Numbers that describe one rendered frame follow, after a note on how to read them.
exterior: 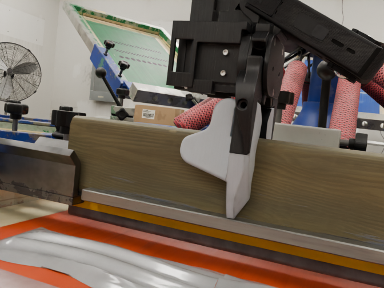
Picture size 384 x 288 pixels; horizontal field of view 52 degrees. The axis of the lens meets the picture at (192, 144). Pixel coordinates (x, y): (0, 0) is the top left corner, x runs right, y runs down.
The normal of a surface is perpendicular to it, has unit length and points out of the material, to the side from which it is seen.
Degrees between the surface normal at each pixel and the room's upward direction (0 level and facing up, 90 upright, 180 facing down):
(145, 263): 31
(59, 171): 90
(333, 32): 92
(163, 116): 89
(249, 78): 68
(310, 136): 90
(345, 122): 38
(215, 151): 82
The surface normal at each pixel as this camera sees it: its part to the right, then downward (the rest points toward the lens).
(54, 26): 0.93, 0.13
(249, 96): -0.34, -0.10
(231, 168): -0.37, 0.22
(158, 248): 0.11, -0.99
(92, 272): -0.19, -0.74
